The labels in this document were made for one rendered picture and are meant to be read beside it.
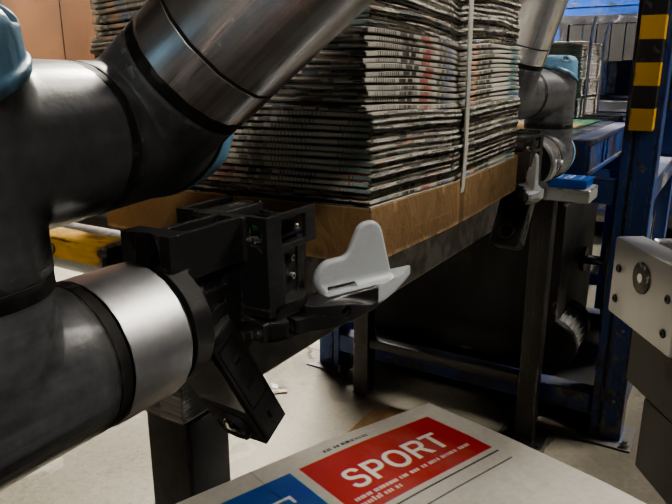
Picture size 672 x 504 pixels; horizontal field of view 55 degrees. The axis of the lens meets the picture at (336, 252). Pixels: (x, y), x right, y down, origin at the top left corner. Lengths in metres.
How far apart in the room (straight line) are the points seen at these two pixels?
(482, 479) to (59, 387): 0.17
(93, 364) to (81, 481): 1.47
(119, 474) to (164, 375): 1.43
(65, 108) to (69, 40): 4.10
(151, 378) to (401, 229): 0.27
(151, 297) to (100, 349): 0.04
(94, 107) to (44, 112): 0.03
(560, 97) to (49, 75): 0.85
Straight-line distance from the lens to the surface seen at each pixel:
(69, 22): 4.39
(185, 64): 0.31
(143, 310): 0.31
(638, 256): 0.75
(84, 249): 0.56
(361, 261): 0.44
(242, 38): 0.31
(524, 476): 0.23
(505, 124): 0.75
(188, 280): 0.34
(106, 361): 0.30
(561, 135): 1.07
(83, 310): 0.30
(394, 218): 0.50
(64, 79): 0.30
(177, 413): 0.54
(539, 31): 0.94
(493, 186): 0.73
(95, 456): 1.84
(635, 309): 0.76
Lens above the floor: 0.95
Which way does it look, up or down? 16 degrees down
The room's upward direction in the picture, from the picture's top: straight up
